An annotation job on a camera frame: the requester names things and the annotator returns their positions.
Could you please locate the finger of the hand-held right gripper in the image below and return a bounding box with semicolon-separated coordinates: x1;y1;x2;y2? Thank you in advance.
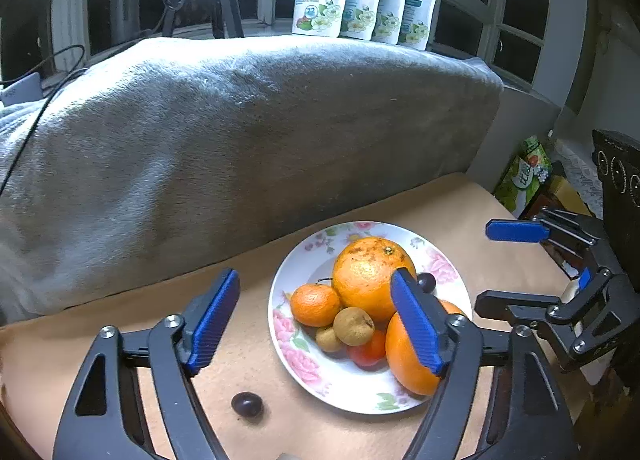
474;267;629;372
485;209;607;262

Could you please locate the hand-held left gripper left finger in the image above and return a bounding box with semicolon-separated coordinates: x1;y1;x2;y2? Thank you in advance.
52;267;242;460

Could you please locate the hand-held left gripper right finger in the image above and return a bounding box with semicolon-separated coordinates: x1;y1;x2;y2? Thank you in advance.
390;267;581;460

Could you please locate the smooth oval orange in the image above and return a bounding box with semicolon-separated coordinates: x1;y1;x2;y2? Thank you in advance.
385;299;468;397

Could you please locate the red tomato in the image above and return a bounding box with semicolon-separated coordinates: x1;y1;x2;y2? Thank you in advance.
347;329;387;367

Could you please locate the brown longan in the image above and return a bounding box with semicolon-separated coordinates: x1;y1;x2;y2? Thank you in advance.
315;326;345;353
333;307;375;346

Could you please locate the rough round orange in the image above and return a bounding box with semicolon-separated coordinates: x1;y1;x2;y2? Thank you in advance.
331;237;417;323

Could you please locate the dark grape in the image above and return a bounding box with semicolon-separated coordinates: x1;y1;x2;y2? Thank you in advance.
231;391;264;417

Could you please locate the tangerine with stem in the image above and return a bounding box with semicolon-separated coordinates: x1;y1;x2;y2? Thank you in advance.
290;278;342;328

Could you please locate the white floral plate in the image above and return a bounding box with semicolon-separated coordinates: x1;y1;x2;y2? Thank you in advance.
268;221;473;415

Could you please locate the green snack packet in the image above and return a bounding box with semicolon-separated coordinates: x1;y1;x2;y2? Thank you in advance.
494;135;553;213

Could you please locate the brown box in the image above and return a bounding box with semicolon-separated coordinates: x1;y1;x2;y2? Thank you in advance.
520;175;593;261

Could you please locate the grey plush blanket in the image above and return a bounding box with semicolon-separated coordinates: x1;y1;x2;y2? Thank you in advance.
0;35;505;326

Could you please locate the white framed window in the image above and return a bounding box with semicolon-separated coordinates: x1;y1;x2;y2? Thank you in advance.
0;0;601;106

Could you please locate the white power adapter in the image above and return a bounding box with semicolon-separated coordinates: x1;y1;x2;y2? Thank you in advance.
0;73;43;108

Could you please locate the thin black cable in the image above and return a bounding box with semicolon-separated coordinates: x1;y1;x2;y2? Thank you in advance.
0;43;88;191

